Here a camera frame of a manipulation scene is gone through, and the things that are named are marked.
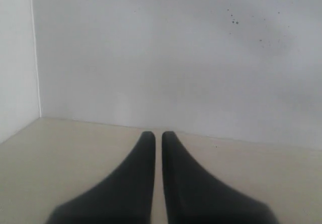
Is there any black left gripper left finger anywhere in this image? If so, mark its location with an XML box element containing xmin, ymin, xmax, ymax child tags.
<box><xmin>47</xmin><ymin>131</ymin><xmax>155</xmax><ymax>223</ymax></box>

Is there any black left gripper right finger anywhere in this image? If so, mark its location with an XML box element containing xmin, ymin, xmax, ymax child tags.
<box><xmin>162</xmin><ymin>131</ymin><xmax>279</xmax><ymax>223</ymax></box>

